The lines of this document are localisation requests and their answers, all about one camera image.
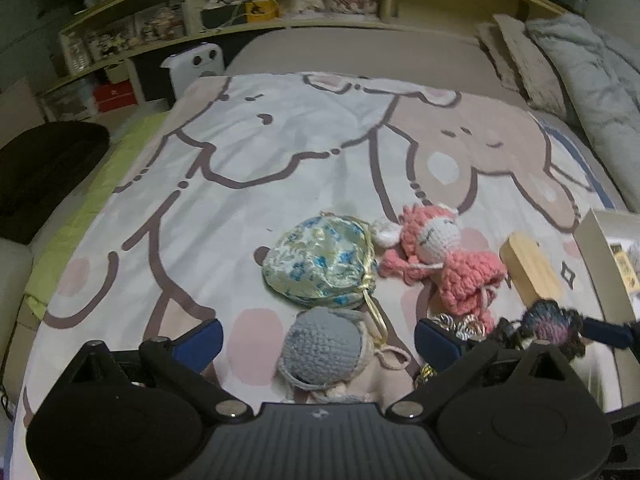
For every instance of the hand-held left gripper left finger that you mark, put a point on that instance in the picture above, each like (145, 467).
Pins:
(206, 341)

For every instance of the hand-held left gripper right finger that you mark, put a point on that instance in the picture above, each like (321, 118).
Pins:
(434, 341)

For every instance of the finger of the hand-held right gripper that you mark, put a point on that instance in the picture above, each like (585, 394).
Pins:
(607, 332)

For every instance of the dark multicolour crochet piece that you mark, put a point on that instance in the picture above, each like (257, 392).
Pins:
(547, 322)

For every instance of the white cardboard box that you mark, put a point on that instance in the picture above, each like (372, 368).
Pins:
(595, 255)

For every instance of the pink crochet doll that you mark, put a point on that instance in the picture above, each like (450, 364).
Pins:
(462, 265)

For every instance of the silver metal charms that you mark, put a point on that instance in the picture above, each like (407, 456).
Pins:
(462, 325)

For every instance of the wooden block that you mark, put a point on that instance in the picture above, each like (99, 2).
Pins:
(535, 270)

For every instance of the grey crochet pouch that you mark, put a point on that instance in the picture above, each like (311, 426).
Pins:
(320, 345)

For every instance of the light green sheet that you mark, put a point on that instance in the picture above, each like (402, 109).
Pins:
(95, 200)

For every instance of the printed cartoon blanket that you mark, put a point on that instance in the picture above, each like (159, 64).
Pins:
(280, 160)

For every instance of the black cushion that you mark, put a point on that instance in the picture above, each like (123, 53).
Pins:
(47, 175)

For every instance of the grey quilted comforter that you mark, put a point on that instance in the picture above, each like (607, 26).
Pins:
(595, 80)

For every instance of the red box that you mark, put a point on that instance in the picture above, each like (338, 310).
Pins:
(114, 96)

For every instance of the white fan heater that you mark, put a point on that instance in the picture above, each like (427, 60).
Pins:
(197, 67)

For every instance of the beige pillow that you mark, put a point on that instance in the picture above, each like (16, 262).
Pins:
(530, 65)

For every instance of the taupe bed sheet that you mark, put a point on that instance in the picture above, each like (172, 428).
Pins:
(360, 52)

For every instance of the yellow bag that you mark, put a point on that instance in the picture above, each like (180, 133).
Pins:
(262, 7)

